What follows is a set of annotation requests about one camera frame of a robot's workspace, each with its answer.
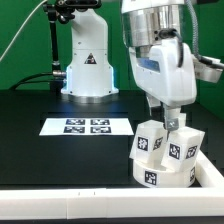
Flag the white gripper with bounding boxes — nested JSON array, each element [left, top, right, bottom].
[[129, 39, 197, 130]]

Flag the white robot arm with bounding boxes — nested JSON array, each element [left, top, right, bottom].
[[62, 0, 196, 130]]

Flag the white L-shaped fence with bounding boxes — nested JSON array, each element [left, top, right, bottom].
[[0, 153, 224, 220]]

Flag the white marker sheet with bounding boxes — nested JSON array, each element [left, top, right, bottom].
[[40, 118, 133, 136]]

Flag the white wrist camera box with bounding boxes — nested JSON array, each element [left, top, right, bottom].
[[192, 56, 224, 83]]

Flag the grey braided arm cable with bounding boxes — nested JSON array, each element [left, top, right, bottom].
[[156, 0, 224, 71]]

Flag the black cable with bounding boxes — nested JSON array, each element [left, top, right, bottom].
[[8, 72, 67, 91]]

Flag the white cable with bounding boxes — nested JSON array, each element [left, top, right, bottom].
[[0, 0, 48, 63]]

